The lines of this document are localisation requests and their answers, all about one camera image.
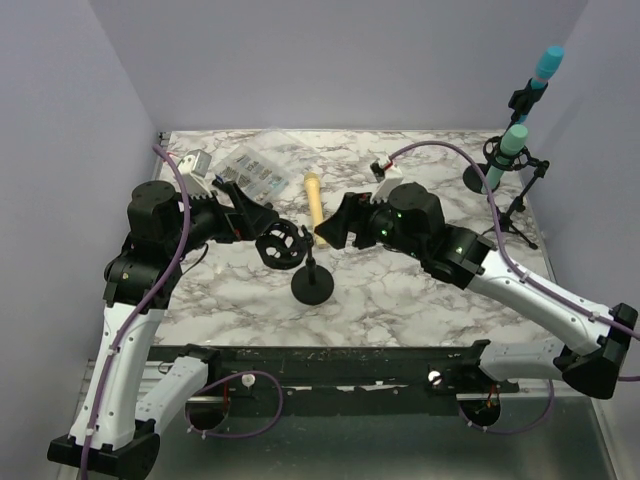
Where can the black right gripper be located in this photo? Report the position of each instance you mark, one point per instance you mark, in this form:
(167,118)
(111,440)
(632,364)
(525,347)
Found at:
(356,207)

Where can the blue microphone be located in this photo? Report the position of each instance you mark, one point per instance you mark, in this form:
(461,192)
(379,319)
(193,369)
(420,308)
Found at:
(542,75)

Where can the clear plastic screw organizer box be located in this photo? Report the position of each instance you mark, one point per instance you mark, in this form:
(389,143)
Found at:
(261,179)

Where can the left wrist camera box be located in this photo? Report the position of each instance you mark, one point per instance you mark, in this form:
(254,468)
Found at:
(193,167)

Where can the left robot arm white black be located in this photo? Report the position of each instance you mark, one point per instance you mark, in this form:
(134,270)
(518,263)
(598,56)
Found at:
(118,431)

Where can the mint green microphone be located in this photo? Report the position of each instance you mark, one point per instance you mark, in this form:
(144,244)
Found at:
(502,152)

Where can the black shock mount desk stand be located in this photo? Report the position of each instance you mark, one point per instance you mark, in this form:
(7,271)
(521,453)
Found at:
(283,246)

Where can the black tripod shock mount stand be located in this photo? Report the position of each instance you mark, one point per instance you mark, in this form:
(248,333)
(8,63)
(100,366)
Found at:
(521,160)

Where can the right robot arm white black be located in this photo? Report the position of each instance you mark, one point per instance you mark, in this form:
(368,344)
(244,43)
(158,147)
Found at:
(589,341)

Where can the cream yellow microphone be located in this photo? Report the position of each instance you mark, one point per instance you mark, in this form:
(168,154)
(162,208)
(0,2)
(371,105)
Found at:
(312,188)

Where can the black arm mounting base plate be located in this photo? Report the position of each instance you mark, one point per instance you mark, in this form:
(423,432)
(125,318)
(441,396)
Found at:
(337,381)

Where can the black round base mic stand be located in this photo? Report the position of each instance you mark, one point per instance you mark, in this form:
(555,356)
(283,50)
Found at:
(502,152)

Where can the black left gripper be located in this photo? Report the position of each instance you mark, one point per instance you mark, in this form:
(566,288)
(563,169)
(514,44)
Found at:
(245,222)

